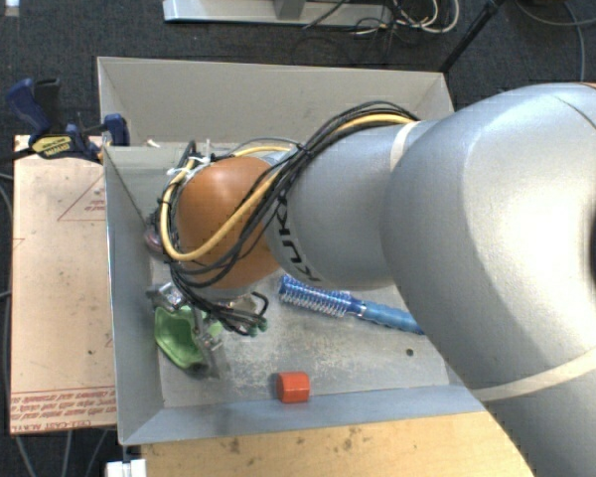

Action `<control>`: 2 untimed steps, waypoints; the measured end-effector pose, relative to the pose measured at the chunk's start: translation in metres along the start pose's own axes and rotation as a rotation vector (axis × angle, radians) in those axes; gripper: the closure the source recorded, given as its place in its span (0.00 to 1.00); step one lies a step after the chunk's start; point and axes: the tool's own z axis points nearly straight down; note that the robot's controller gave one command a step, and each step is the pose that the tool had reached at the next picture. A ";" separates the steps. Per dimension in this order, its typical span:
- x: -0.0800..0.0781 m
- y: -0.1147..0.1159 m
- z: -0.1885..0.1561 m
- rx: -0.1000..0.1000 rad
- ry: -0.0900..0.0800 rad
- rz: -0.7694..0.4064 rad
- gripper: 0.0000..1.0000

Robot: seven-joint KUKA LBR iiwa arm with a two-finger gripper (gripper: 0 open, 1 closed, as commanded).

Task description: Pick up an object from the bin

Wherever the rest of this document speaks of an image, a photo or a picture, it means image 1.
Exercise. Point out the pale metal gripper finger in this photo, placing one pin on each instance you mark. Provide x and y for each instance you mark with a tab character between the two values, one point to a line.
209	341
166	296

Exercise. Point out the green soft toy shape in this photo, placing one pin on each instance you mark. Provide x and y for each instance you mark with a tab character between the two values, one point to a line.
176	333

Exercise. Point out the brown round thing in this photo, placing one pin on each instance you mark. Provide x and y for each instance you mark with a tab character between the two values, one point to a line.
153	240

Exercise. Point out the blue hairbrush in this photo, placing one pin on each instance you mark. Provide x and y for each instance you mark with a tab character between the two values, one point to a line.
328	302

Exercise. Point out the red small block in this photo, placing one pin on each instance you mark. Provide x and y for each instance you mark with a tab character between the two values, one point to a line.
293	387

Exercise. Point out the grey metal bin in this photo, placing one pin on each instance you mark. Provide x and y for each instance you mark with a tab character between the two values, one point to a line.
328	361

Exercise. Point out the brown cardboard board red print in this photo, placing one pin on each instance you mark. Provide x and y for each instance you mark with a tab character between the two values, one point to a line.
59	276

